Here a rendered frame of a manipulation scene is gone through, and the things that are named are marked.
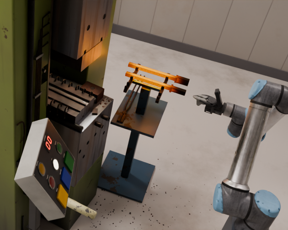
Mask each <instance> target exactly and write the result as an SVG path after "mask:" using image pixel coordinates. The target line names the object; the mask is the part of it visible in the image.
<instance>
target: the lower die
mask: <svg viewBox="0 0 288 230"><path fill-rule="evenodd" d="M49 83H52V84H54V85H56V86H58V87H60V88H63V89H65V90H67V91H69V92H71V93H74V94H75V95H78V96H80V97H82V98H84V99H86V100H89V101H90V102H89V104H88V105H86V104H85V103H83V102H81V101H79V100H77V99H74V98H72V97H70V96H68V95H66V94H63V93H61V92H59V91H57V90H55V89H53V88H51V87H49V88H48V105H47V107H46V109H47V110H50V102H51V100H52V99H55V104H54V103H53V102H52V105H51V111H52V112H53V113H55V114H57V106H58V104H59V103H60V102H61V103H62V107H60V105H59V111H58V114H59V116H62V117H64V109H65V107H66V106H69V110H68V108H67V109H66V113H65V118H66V119H68V120H70V121H72V122H74V123H76V124H77V123H78V122H79V121H80V120H81V119H82V118H83V117H84V116H85V115H86V114H87V113H88V112H89V111H90V110H91V109H92V108H93V105H94V99H95V97H94V96H92V95H90V96H89V94H87V93H85V92H83V93H82V91H80V90H78V89H76V90H75V88H74V87H72V86H69V87H68V85H67V84H65V83H63V84H62V82H60V81H58V80H56V81H55V79H54V78H52V77H50V78H49Z"/></svg>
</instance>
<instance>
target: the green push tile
mask: <svg viewBox="0 0 288 230"><path fill-rule="evenodd" d="M64 164H65V166H66V167H67V169H68V170H69V171H70V173H72V171H73V165H74V160H73V159H72V157H71V155H70V154H69V153H68V151H66V153H65V157H64Z"/></svg>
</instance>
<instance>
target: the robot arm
mask: <svg viewBox="0 0 288 230"><path fill-rule="evenodd" d="M214 94H215V96H216V98H214V97H212V96H209V95H205V94H199V95H194V96H193V98H194V99H196V100H197V106H199V105H201V104H203V105H206V106H205V109H204V112H206V111H208V112H207V113H209V112H210V114H212V113H215V114H218V115H222V114H223V115H224V116H227V117H230V118H232V119H231V121H230V123H229V125H228V128H227V133H228V134H229V135H230V136H231V137H233V138H238V137H239V136H240V138H239V141H238V144H237V147H236V150H235V154H234V157H233V160H232V163H231V166H230V170H229V174H228V176H227V178H225V179H223V180H222V183H221V184H220V183H218V184H217V185H216V187H215V191H214V195H213V209H214V210H215V211H217V212H220V213H222V214H226V215H229V216H233V217H236V218H237V219H236V221H235V230H269V228H270V226H271V225H272V223H273V222H274V220H275V219H276V217H277V216H278V214H279V212H280V209H281V204H280V201H279V200H278V198H277V197H276V196H275V195H274V194H273V193H271V192H270V191H267V190H259V191H257V192H256V193H250V192H249V190H250V188H249V186H248V181H249V178H250V175H251V171H252V168H253V165H254V162H255V159H256V155H257V152H258V149H259V146H260V143H261V141H263V140H264V138H265V136H266V132H267V131H269V130H270V129H271V128H272V127H273V126H274V125H275V124H276V123H277V122H278V121H280V120H281V119H282V118H283V117H284V116H285V115H288V87H287V86H285V85H281V84H277V83H273V82H270V81H267V80H262V79H258V80H256V81H255V82H254V84H253V85H252V88H251V89H250V92H249V95H248V98H249V99H250V105H249V108H245V107H242V106H239V105H235V104H233V103H230V102H227V103H225V102H224V104H222V99H221V95H220V91H219V89H215V92H214Z"/></svg>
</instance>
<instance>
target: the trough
mask: <svg viewBox="0 0 288 230"><path fill-rule="evenodd" d="M49 87H51V88H53V89H55V90H57V91H59V92H61V93H63V94H66V95H68V96H70V97H72V98H74V99H77V100H79V101H81V102H83V101H84V102H85V103H86V105H88V104H89V102H90V101H89V100H86V99H84V98H82V97H80V96H78V95H75V94H74V93H71V92H69V91H67V90H65V89H63V88H60V87H58V86H56V85H54V84H52V83H49Z"/></svg>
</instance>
